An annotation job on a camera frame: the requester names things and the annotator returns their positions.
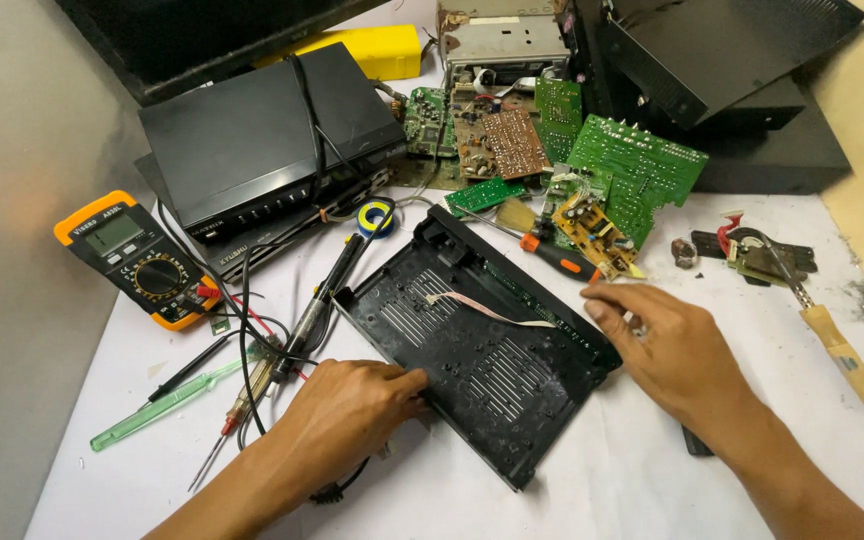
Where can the black plastic case shell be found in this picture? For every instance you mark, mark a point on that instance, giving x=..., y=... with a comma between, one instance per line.
x=492, y=375

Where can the small green circuit board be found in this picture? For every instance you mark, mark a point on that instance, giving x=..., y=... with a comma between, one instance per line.
x=483, y=195

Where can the black metal device housing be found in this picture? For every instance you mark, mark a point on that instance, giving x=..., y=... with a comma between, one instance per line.
x=769, y=154

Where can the white table sheet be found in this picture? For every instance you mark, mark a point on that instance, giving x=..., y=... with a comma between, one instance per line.
x=627, y=465

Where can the tiny green board piece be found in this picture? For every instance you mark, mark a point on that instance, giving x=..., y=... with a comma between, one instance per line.
x=220, y=325

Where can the large black set-top box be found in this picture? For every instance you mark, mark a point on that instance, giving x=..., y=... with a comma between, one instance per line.
x=252, y=142

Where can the brown circuit board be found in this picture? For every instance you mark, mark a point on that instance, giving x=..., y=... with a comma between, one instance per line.
x=503, y=142

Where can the small black flat part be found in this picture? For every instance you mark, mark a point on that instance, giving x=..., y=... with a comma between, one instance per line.
x=697, y=441

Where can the green test pen screwdriver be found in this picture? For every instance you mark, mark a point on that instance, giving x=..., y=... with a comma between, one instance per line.
x=169, y=401

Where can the small dark round part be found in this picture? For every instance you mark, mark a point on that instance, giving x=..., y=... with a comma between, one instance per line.
x=684, y=253

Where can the blue yellow solder roll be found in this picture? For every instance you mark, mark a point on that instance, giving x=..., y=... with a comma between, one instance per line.
x=376, y=220

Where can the black multimeter probe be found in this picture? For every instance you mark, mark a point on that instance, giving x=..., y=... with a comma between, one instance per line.
x=188, y=369

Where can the orange black multimeter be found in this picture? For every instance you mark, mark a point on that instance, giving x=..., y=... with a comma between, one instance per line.
x=136, y=259

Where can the narrow green circuit board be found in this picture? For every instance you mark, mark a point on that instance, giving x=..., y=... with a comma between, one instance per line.
x=558, y=116

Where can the yellow power supply board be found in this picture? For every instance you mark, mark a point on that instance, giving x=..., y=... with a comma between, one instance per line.
x=597, y=232

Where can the green circuit board with chips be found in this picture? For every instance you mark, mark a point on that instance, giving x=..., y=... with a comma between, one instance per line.
x=426, y=124

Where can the large green circuit board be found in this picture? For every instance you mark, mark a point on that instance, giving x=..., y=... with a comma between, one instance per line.
x=638, y=169

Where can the slim black set-top box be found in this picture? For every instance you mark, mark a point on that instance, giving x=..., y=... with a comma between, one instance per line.
x=267, y=244

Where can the grey metal stereo chassis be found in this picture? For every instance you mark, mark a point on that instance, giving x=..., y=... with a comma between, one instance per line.
x=503, y=37

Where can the person's left fingers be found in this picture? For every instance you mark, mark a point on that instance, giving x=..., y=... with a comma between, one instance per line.
x=402, y=386

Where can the person's left hand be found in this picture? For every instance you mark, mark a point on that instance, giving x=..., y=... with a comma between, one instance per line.
x=342, y=416

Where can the black soldering iron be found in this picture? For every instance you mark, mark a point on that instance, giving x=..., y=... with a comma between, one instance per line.
x=319, y=300

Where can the black metal case cover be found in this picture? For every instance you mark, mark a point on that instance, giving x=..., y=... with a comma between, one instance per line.
x=717, y=52

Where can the yellow plastic box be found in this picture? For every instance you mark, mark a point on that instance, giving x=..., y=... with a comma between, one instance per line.
x=379, y=49

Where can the person's right hand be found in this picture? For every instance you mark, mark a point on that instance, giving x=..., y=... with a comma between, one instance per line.
x=679, y=352

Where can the small paint brush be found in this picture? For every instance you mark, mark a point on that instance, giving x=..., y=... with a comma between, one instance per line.
x=516, y=215

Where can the orange black screwdriver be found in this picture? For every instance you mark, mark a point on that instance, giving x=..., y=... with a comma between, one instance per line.
x=559, y=259

